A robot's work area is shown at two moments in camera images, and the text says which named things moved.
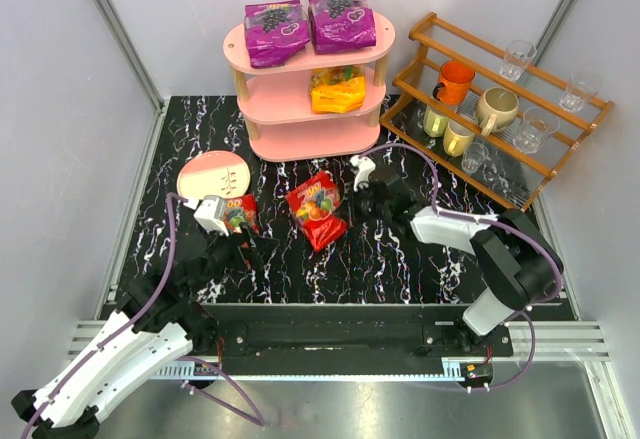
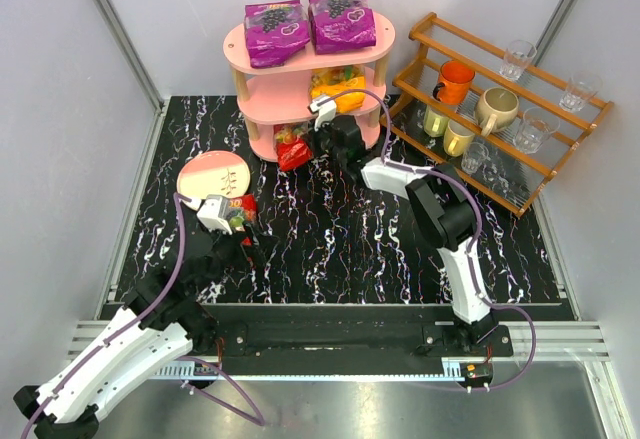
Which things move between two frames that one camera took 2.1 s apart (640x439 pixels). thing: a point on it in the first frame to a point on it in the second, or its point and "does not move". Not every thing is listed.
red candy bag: x=241 y=209 does not move
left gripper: x=239 y=239 does not move
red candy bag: x=315 y=204 to x=293 y=148
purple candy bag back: x=275 y=31 does not move
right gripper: x=373 y=198 to x=326 y=138
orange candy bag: x=337 y=89 does not move
